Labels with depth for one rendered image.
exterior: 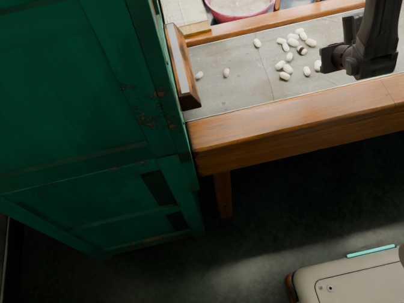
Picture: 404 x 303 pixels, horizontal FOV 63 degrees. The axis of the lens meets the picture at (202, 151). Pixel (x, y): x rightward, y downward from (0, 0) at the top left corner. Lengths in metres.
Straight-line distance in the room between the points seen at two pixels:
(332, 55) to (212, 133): 0.37
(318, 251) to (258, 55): 0.93
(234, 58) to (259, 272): 0.94
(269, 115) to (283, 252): 0.81
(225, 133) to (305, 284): 0.65
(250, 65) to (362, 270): 0.82
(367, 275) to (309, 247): 0.34
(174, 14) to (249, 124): 0.52
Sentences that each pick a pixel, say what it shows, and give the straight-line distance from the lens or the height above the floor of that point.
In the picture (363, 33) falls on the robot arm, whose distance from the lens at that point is 0.73.
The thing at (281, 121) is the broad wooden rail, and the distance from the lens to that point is 0.95.
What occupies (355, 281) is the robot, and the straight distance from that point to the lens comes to 1.35.
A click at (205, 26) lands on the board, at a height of 0.78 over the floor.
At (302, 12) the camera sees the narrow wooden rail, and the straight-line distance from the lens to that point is 1.27.
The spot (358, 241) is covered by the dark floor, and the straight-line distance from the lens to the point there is 1.69.
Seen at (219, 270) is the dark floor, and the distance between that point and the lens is 1.57.
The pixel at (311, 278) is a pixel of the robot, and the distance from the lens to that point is 1.31.
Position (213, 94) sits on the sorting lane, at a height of 0.74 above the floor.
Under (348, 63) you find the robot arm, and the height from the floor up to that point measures 1.02.
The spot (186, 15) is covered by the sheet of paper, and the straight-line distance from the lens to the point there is 1.25.
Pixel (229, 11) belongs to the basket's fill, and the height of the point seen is 0.73.
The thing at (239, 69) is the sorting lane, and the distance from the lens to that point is 1.10.
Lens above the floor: 1.56
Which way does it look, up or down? 61 degrees down
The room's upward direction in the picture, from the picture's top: 12 degrees counter-clockwise
